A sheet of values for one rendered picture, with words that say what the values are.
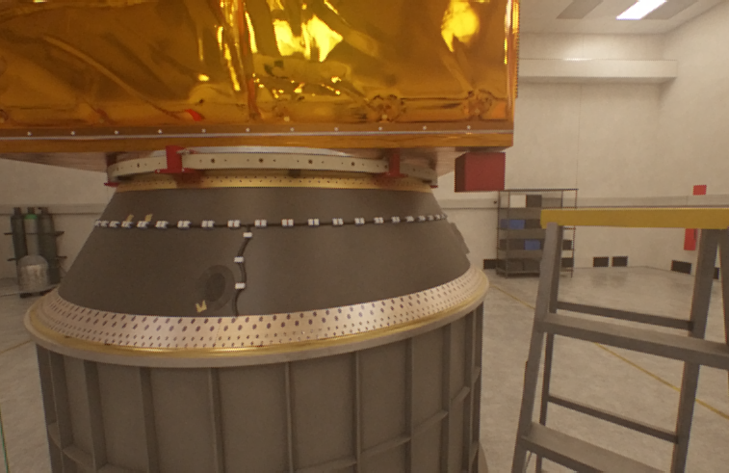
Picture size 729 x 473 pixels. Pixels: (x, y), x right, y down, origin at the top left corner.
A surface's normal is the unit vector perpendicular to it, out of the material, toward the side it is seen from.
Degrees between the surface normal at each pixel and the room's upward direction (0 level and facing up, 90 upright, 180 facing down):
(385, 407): 90
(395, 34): 90
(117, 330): 43
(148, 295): 62
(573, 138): 90
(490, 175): 90
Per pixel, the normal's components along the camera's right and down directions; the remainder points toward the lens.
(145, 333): -0.11, -0.66
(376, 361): 0.43, 0.08
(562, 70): 0.03, 0.10
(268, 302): 0.14, -0.38
